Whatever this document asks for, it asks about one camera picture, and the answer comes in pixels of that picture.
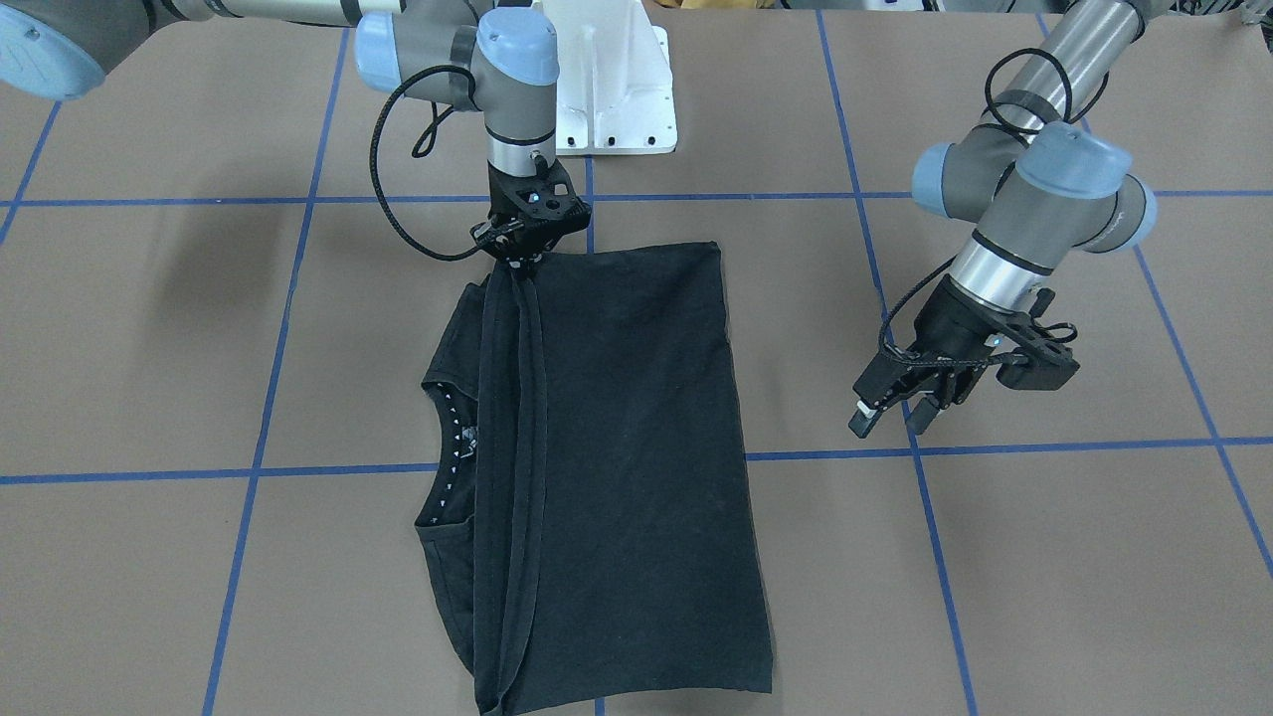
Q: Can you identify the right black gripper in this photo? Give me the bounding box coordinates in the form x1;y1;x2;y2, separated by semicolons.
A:
471;158;592;276

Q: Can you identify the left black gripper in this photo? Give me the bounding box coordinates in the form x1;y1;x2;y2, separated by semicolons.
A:
847;276;1035;440

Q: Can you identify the black graphic t-shirt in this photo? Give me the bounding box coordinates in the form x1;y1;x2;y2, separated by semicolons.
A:
415;242;774;715

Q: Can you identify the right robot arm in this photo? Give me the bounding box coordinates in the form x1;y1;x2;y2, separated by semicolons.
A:
1;1;592;270

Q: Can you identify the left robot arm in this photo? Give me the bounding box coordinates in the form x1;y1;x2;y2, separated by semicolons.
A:
848;1;1170;437

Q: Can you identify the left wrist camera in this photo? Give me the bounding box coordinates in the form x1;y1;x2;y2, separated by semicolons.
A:
995;313;1080;391

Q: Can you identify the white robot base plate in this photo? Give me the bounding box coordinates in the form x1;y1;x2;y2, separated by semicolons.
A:
532;1;680;157

